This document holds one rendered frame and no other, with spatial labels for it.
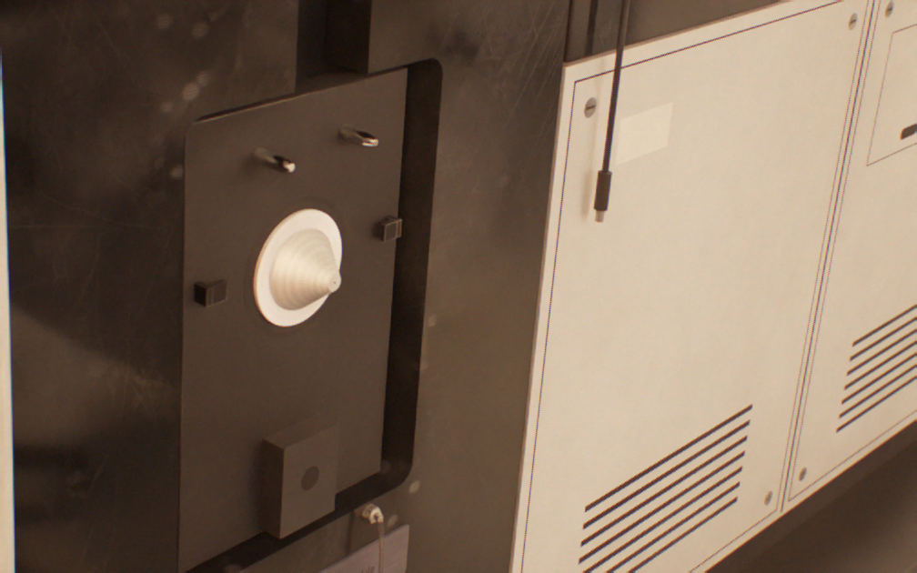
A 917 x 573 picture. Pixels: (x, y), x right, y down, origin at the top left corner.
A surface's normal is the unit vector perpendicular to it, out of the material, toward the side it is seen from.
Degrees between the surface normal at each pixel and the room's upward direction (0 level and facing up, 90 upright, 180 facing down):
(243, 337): 90
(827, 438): 90
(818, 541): 0
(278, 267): 74
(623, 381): 90
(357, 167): 90
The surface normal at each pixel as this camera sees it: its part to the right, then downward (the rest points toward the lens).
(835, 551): 0.07, -0.91
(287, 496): 0.77, 0.30
